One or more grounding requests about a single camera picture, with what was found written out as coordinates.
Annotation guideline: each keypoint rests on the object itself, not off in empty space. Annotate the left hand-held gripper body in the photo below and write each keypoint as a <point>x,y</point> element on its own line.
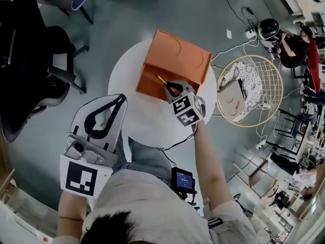
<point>83,177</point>

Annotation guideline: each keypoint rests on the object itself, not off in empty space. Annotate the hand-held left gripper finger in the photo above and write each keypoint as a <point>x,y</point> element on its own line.
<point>109,128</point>
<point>89,118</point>

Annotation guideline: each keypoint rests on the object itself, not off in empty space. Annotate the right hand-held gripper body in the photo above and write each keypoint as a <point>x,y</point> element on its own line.
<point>186,108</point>

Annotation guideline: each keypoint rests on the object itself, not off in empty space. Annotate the yellow black utility knife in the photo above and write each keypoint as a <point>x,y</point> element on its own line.
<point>161,78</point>

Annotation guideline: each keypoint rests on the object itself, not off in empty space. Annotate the orange cardboard box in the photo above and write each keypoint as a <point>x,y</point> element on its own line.
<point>177,57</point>

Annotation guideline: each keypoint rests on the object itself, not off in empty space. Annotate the person's right forearm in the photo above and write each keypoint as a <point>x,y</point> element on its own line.
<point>209,166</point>

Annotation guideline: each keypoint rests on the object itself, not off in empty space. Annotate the person's left forearm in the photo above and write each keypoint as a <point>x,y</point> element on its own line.
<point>72,212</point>

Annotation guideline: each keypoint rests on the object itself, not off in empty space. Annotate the beige face print cushion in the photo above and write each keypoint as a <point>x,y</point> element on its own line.
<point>232,100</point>

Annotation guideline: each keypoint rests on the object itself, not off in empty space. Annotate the person's blue jeans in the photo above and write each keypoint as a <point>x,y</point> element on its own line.
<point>147,156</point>

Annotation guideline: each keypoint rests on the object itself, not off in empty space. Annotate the black white patterned cushion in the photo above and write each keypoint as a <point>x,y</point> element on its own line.
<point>248,77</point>

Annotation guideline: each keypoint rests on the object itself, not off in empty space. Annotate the white paper sheet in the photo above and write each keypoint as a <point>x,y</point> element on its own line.
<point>229,34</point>

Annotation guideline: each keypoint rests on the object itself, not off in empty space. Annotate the black device with screen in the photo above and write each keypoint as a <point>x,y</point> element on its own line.
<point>183,182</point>

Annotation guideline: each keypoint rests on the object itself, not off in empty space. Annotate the person's white shirt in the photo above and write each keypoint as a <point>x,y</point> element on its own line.
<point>152,207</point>

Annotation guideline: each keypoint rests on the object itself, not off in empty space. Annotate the white power strip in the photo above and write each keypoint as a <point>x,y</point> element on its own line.
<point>261,144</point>
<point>251,33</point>

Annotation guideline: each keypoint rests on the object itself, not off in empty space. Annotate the black office chair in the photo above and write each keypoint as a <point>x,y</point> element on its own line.
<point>28,60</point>

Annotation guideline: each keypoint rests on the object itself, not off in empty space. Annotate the black helmet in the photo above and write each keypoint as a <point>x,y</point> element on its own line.
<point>267,28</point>

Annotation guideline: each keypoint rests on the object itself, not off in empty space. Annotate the red fabric chair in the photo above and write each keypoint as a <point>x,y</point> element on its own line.
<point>314,65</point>

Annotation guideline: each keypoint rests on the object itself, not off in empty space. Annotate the black metal frame table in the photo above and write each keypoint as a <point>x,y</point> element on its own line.
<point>292,131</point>

